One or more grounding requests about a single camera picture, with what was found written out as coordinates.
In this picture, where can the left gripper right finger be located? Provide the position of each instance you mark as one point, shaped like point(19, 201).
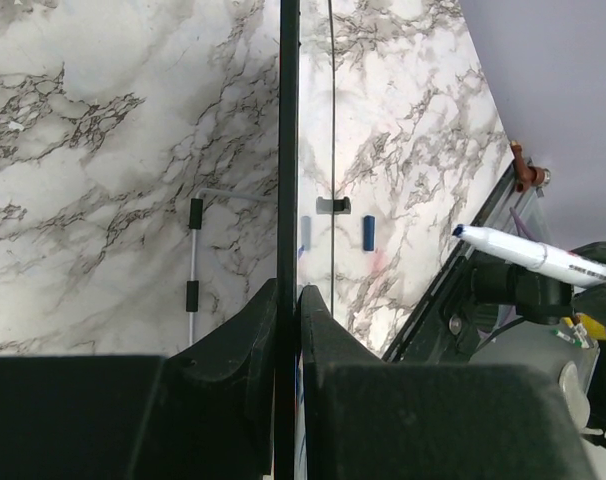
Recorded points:
point(363, 418)

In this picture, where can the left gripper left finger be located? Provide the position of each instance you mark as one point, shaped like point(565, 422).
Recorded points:
point(204, 413)

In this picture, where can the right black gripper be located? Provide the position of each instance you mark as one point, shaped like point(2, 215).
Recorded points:
point(592, 301)

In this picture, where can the white whiteboard marker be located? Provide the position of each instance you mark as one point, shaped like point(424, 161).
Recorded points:
point(536, 257)

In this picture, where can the blue marker cap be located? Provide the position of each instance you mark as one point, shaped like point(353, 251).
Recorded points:
point(368, 231)

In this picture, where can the white whiteboard black frame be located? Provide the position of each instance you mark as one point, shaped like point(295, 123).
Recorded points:
point(305, 227)

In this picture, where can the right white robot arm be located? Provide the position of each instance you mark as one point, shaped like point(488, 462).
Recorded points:
point(543, 282)

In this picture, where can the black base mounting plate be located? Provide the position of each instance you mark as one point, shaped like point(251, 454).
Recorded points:
point(465, 308)

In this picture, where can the brown clamp knob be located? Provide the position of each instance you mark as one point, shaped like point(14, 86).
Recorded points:
point(526, 175)

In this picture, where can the aluminium side rail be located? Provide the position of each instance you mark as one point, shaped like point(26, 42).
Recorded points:
point(512, 212)

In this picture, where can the whiteboard wire stand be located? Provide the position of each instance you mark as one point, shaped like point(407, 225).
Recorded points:
point(196, 215)

